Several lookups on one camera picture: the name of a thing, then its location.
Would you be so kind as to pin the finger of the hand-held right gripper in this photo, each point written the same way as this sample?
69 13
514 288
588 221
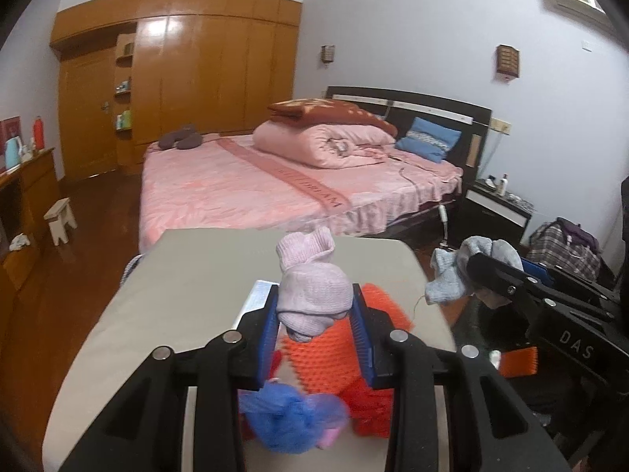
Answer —
496 280
570 282

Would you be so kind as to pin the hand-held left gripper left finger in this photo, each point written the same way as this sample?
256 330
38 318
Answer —
268 334

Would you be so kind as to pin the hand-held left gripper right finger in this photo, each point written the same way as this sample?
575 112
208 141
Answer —
361 334

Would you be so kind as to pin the orange spiky mat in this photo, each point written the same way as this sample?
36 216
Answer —
324 354

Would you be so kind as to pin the grey sock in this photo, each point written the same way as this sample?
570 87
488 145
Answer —
452 275

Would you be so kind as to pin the black trash bag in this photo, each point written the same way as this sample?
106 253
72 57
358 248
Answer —
486 327

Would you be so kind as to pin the orange brush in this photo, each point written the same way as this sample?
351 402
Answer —
518 361

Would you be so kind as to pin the pink knitted sock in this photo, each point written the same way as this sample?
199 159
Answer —
314 295

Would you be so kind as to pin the red cloth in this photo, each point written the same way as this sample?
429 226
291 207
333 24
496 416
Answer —
368 413

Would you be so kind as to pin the blue mesh bath pouf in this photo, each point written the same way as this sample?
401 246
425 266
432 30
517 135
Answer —
285 418

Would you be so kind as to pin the plaid bag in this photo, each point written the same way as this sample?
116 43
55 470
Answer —
565 253

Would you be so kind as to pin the black nightstand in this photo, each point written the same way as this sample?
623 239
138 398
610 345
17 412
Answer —
496 211

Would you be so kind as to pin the white hanging remote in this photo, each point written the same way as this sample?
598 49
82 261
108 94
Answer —
444 216

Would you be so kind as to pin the white bottle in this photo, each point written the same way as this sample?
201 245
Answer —
502 185

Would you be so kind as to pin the bed with pink sheet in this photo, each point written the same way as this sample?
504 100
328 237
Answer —
245 187

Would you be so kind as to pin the striped cloth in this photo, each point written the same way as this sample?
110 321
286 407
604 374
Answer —
128 268

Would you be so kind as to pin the blue pillow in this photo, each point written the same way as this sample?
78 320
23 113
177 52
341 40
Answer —
427 140

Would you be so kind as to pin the dark headboard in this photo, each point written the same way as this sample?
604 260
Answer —
417 103

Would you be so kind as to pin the folded pink quilt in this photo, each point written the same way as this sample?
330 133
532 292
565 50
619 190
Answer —
319 145

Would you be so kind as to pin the folded brown blanket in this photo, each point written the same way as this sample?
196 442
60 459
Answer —
334 110

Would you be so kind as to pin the small white stool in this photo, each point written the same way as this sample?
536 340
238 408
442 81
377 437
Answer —
60 219

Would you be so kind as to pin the white crumpled cloth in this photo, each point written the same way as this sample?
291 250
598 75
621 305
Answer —
19 242

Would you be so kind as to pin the wooden sideboard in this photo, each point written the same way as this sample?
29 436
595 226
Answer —
29 191

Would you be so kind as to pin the wooden wardrobe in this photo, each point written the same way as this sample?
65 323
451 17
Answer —
196 59

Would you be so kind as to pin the red thermos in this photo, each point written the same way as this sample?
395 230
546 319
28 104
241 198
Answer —
38 132

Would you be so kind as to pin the light blue kettle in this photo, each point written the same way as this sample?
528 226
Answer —
12 150

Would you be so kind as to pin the red picture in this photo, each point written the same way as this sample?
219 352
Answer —
9 128

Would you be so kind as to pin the wall socket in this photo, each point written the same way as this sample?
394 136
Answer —
501 125

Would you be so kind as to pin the large wall lamp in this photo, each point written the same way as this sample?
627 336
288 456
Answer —
507 61

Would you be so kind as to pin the wall switch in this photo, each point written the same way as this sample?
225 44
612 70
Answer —
586 45

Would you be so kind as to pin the small wall lamp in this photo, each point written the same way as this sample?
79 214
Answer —
328 52

